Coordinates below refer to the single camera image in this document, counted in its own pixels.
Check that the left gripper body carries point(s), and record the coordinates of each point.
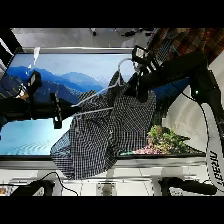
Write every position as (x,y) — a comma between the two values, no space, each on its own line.
(65,108)

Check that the white clothes hanger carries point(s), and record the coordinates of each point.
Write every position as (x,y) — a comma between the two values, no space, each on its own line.
(100,94)

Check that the black white checked shirt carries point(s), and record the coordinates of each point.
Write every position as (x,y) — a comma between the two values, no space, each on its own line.
(103,136)

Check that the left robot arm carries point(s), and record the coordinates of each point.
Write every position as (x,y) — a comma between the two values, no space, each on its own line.
(20,111)

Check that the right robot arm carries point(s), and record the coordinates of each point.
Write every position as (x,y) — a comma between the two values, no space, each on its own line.
(186,73)

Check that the brown checked garment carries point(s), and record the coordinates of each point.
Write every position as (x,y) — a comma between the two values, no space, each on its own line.
(196,40)

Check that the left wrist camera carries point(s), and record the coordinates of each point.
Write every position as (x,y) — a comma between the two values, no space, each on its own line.
(33,83)

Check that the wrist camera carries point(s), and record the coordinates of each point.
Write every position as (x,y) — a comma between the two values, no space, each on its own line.
(33,83)
(140,54)

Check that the silver frame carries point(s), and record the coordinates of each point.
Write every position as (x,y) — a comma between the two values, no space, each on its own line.
(110,163)

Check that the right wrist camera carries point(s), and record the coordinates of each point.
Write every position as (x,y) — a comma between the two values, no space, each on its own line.
(140,54)

